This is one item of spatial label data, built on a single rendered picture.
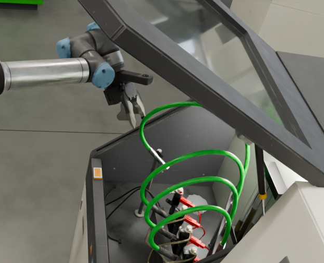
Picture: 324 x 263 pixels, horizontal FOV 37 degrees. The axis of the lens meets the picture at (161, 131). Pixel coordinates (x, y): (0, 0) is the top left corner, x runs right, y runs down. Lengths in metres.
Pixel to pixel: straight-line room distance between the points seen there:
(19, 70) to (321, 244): 0.85
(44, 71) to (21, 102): 2.32
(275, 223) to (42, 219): 1.92
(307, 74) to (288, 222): 0.71
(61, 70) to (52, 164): 1.87
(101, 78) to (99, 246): 0.55
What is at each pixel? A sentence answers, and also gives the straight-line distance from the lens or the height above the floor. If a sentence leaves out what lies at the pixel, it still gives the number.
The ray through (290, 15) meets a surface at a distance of 4.31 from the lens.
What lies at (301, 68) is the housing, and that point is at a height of 1.50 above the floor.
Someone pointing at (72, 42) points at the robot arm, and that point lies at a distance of 1.55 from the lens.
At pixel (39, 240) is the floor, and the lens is 2.82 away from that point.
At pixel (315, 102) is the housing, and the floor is 1.50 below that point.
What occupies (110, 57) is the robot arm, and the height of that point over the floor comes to 1.43.
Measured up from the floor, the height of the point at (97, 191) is 0.95.
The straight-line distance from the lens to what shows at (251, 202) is 1.70.
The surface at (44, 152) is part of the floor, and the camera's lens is 3.29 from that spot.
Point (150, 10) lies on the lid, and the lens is 1.02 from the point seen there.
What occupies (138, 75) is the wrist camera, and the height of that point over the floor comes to 1.41.
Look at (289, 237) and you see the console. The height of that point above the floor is 1.47.
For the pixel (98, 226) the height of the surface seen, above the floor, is 0.95.
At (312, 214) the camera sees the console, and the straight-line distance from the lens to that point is 1.11.
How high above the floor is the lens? 2.25
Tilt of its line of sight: 38 degrees down
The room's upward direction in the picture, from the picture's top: 17 degrees clockwise
